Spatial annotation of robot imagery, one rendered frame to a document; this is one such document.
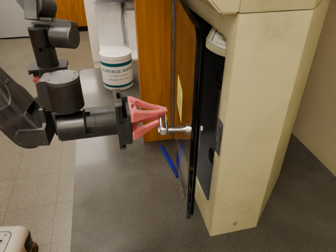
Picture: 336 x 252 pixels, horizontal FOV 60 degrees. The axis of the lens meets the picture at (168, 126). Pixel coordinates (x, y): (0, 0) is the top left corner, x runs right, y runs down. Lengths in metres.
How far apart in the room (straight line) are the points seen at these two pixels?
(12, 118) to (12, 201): 1.72
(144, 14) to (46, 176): 1.77
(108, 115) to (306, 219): 0.52
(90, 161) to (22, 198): 1.39
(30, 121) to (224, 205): 0.40
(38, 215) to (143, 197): 1.40
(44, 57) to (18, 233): 1.03
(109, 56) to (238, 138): 0.79
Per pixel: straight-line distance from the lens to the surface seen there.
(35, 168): 2.44
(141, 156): 0.88
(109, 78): 1.23
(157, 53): 0.80
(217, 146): 0.53
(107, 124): 0.54
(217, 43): 0.55
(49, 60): 0.87
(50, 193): 2.20
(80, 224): 0.73
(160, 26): 0.78
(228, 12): 0.41
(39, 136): 0.55
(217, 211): 0.63
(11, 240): 1.66
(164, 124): 0.53
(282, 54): 0.47
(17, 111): 0.55
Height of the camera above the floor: 1.50
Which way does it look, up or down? 34 degrees down
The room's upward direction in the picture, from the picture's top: straight up
